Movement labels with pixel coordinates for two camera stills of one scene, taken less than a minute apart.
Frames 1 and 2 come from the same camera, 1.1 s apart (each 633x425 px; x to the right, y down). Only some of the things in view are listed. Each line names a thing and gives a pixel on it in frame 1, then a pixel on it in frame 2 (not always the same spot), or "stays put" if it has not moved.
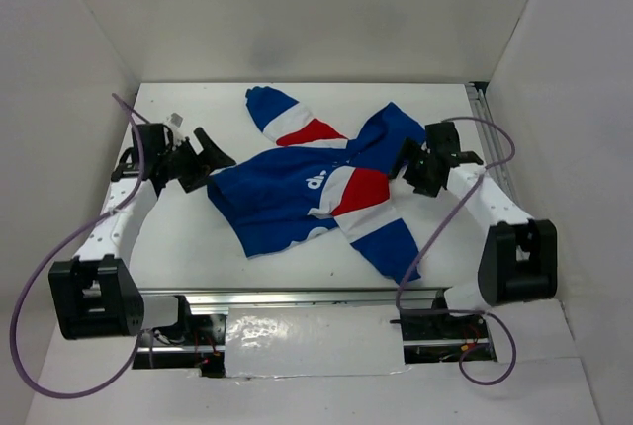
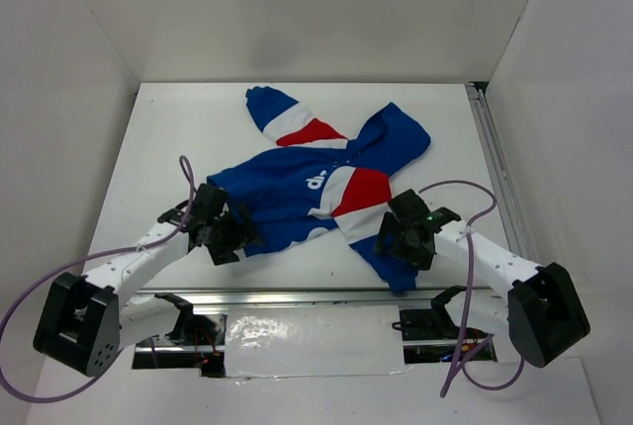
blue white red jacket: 320,178 stays put
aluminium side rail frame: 494,147 stays put
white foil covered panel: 293,341 stays put
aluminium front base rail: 301,297 stays put
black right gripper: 411,150 → 420,259
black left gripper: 214,159 → 243,233
